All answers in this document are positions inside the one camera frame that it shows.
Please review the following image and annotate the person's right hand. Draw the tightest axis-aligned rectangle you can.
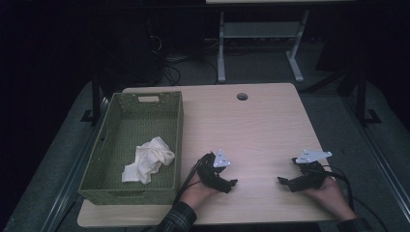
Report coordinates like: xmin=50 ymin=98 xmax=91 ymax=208
xmin=304 ymin=176 xmax=357 ymax=221

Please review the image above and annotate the green woven basket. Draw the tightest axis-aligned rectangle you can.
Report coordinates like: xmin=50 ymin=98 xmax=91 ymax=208
xmin=77 ymin=91 xmax=185 ymax=206

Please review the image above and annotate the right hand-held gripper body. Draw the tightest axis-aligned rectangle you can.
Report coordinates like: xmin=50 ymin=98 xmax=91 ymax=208
xmin=291 ymin=148 xmax=333 ymax=191

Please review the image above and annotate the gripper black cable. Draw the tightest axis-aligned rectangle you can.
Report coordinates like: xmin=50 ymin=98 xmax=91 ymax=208
xmin=173 ymin=159 xmax=207 ymax=207
xmin=322 ymin=164 xmax=388 ymax=232

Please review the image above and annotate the person's left hand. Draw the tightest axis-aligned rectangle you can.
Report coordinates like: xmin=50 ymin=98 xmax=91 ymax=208
xmin=180 ymin=181 xmax=220 ymax=211

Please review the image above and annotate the white desk with metal frame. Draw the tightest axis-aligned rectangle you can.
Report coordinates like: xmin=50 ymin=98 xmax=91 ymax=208
xmin=205 ymin=0 xmax=356 ymax=84

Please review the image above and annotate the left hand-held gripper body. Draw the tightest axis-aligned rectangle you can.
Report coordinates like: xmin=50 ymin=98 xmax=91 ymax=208
xmin=196 ymin=148 xmax=232 ymax=191

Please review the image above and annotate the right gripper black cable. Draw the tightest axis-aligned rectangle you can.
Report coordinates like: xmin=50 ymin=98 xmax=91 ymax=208
xmin=322 ymin=164 xmax=388 ymax=232

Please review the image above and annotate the tangle of floor cables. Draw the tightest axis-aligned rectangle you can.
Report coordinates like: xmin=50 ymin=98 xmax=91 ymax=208
xmin=161 ymin=54 xmax=220 ymax=86

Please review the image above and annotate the cream cloth with brown print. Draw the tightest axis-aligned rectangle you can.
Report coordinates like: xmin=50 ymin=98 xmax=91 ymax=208
xmin=121 ymin=135 xmax=176 ymax=186

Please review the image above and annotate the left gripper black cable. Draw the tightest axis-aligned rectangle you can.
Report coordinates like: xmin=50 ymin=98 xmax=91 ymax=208
xmin=173 ymin=159 xmax=207 ymax=207

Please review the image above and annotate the black metal stand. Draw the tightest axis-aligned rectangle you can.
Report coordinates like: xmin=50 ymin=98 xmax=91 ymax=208
xmin=80 ymin=69 xmax=102 ymax=125
xmin=356 ymin=61 xmax=382 ymax=127

